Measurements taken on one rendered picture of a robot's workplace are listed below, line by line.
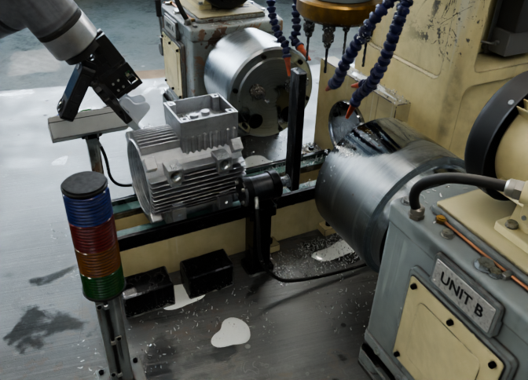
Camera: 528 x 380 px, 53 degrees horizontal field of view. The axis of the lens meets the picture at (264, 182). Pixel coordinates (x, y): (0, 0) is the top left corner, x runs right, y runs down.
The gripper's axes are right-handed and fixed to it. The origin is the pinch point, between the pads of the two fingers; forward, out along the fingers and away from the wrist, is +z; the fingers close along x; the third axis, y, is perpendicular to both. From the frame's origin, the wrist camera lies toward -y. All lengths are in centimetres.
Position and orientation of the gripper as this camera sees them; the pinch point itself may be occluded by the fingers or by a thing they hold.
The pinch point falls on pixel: (135, 128)
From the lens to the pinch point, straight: 111.5
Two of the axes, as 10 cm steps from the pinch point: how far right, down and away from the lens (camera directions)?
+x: -4.4, -5.0, 7.4
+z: 4.3, 6.1, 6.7
